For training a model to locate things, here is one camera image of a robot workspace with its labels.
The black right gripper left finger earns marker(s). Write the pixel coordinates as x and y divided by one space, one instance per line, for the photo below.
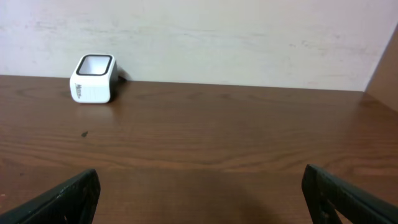
73 201

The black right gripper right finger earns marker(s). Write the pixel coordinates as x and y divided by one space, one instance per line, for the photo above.
327 195

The white barcode scanner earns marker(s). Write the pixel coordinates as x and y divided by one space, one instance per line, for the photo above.
94 79

